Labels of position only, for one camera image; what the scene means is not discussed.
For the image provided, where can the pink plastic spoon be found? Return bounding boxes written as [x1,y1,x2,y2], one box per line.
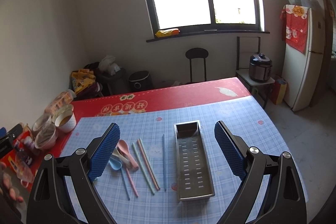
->
[117,139,139,170]

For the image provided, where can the blue plaid table mat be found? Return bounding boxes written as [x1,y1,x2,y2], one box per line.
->
[62,96,288,223]

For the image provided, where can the black round stool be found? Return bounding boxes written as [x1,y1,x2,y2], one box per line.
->
[185,48,209,83]

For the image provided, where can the white ribbed bowl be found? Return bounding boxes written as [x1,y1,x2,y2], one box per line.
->
[52,110,77,134]

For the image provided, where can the person's left hand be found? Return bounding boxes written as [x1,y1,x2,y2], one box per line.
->
[1,162,24,203]

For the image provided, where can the packaged snack box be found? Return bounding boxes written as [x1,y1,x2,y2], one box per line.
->
[45,91,74,114]

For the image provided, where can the red printed tablecloth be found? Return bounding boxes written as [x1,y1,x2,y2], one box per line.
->
[0,77,251,191]

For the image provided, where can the silver rice cooker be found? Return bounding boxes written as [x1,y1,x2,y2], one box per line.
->
[249,53,273,83]

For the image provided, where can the yellow packet on windowsill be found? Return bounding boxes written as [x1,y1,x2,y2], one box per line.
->
[155,28,180,38]

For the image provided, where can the blue chopstick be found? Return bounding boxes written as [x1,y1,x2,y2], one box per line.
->
[162,134,167,192]

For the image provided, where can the beige plastic spoon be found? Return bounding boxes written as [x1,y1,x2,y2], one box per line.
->
[112,148,132,168]

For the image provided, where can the white refrigerator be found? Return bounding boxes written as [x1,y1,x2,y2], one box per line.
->
[281,8,325,112]

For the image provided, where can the white plastic bag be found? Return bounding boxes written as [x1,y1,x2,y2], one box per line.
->
[98,55,121,76]

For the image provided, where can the blue plastic spoon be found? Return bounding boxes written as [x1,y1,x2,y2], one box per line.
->
[109,157,130,201]

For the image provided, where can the pink chopstick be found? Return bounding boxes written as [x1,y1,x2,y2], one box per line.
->
[137,138,160,190]
[125,167,139,198]

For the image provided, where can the black air fryer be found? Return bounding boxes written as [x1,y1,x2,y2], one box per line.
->
[128,71,154,92]

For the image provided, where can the stainless steel utensil tray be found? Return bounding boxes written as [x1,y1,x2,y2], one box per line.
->
[174,121,215,202]

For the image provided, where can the green chopstick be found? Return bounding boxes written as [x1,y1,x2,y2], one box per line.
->
[131,143,155,196]

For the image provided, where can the yellow snack bags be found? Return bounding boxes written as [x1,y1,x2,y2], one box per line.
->
[71,69,96,94]

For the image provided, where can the red cloth on refrigerator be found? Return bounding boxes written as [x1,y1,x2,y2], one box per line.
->
[280,5,309,53]

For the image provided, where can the glass bowl with lid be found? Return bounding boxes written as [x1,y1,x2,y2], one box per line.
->
[32,113,58,151]

